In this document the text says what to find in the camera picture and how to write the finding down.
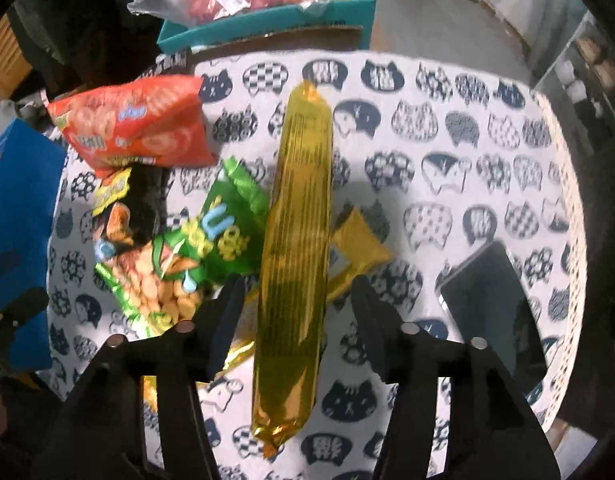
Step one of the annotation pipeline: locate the black smartphone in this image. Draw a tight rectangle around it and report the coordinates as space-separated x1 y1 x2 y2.
437 240 548 393

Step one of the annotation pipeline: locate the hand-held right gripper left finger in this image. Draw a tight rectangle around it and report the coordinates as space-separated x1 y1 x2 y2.
37 274 248 480

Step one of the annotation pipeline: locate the long gold snack packet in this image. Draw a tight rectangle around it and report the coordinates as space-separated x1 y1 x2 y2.
250 80 335 458

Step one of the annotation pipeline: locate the wooden louvered door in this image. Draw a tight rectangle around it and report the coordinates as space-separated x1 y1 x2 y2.
0 10 35 96

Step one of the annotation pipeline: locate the small yellow snack packet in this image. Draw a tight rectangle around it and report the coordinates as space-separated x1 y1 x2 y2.
92 167 138 261

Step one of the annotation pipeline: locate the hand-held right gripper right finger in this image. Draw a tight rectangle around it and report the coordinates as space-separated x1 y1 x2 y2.
351 274 563 480

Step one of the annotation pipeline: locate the small gold snack packet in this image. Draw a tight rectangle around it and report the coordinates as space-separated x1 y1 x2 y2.
207 207 394 376

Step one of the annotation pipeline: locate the cat print tablecloth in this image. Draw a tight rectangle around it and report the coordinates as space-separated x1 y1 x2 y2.
44 50 588 480

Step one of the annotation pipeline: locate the teal cardboard box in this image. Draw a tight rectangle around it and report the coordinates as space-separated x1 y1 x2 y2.
157 0 377 53

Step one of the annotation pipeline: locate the black coat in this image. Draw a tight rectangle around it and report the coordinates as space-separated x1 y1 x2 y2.
7 0 158 101

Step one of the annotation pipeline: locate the shoe rack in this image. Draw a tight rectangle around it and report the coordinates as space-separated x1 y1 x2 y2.
532 10 615 161

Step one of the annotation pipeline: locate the group of shoes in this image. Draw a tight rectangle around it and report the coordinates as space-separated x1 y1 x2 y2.
557 35 615 111

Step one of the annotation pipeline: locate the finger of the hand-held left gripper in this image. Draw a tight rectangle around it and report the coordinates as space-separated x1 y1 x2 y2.
0 287 50 328

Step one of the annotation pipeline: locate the blue cardboard box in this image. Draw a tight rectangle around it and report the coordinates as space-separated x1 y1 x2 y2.
0 119 68 373

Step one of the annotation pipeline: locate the red snack bag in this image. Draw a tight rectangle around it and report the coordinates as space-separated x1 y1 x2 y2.
47 75 220 178

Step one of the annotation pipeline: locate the green snack bag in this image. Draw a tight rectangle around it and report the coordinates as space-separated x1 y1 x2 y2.
94 157 270 338

